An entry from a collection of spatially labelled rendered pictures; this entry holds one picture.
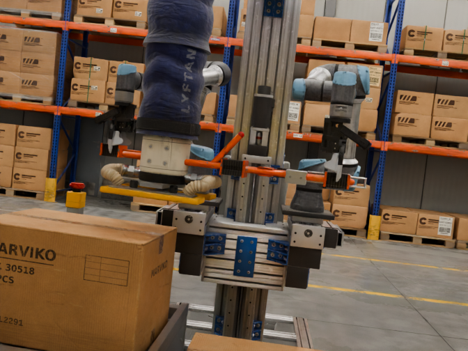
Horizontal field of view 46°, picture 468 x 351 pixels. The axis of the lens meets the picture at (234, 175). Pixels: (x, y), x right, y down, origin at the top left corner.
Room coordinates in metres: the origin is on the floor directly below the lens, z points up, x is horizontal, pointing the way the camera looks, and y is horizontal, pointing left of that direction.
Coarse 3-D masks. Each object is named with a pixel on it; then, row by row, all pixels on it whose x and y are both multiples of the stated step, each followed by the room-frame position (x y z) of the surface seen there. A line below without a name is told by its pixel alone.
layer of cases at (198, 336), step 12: (204, 336) 2.06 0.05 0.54; (216, 336) 2.08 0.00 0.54; (192, 348) 1.93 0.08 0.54; (204, 348) 1.94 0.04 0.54; (216, 348) 1.96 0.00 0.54; (228, 348) 1.97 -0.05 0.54; (240, 348) 1.98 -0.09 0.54; (252, 348) 2.00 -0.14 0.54; (264, 348) 2.01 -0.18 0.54; (276, 348) 2.02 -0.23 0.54; (288, 348) 2.04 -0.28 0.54; (300, 348) 2.05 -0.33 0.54
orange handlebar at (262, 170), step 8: (128, 152) 1.92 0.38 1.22; (136, 152) 2.20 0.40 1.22; (192, 160) 1.88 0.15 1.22; (200, 160) 1.92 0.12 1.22; (216, 168) 1.86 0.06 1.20; (248, 168) 1.84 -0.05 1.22; (256, 168) 1.84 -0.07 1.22; (264, 168) 1.83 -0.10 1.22; (272, 168) 1.84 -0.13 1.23; (272, 176) 1.87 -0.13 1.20; (280, 176) 1.83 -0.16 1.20; (312, 176) 1.81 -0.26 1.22; (320, 176) 1.80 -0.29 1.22; (352, 184) 1.80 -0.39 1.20
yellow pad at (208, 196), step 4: (124, 184) 2.00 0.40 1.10; (128, 184) 2.00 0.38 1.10; (148, 188) 1.98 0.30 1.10; (152, 188) 1.98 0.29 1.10; (156, 188) 1.98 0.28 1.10; (164, 188) 1.98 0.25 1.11; (168, 188) 1.98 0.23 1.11; (180, 188) 2.02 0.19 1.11; (180, 192) 1.96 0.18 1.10; (200, 192) 1.96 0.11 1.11; (204, 192) 1.96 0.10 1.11; (208, 192) 2.01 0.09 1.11; (204, 196) 1.94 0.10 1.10; (208, 196) 1.94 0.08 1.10; (212, 196) 1.97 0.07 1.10; (208, 200) 1.94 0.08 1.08
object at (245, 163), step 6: (222, 162) 1.85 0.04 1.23; (228, 162) 1.83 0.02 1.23; (234, 162) 1.83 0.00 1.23; (240, 162) 1.83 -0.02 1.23; (246, 162) 1.86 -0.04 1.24; (222, 168) 1.85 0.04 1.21; (228, 168) 1.84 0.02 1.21; (234, 168) 1.84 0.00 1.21; (240, 168) 1.84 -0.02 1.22; (222, 174) 1.86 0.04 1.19; (228, 174) 1.83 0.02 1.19; (234, 174) 1.83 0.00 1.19; (240, 174) 1.83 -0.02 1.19; (246, 174) 1.89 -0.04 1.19
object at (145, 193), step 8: (136, 184) 1.83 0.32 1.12; (104, 192) 1.81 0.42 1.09; (112, 192) 1.80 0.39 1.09; (120, 192) 1.80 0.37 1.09; (128, 192) 1.79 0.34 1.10; (136, 192) 1.79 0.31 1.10; (144, 192) 1.78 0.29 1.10; (152, 192) 1.79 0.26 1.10; (160, 192) 1.79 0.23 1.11; (168, 192) 1.81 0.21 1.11; (176, 192) 1.81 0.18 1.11; (160, 200) 1.78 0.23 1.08; (168, 200) 1.77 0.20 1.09; (176, 200) 1.76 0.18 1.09; (184, 200) 1.76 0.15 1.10; (192, 200) 1.75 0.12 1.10; (200, 200) 1.78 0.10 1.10
